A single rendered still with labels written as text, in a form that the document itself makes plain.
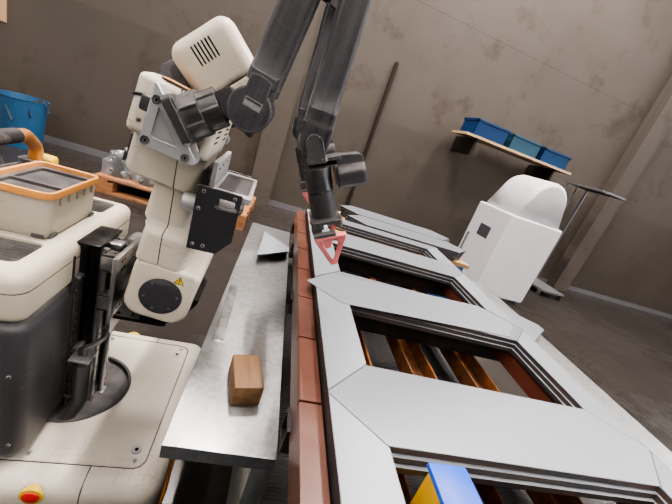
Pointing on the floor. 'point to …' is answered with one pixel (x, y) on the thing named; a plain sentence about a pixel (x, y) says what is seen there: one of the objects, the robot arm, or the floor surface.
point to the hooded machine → (513, 236)
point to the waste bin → (23, 114)
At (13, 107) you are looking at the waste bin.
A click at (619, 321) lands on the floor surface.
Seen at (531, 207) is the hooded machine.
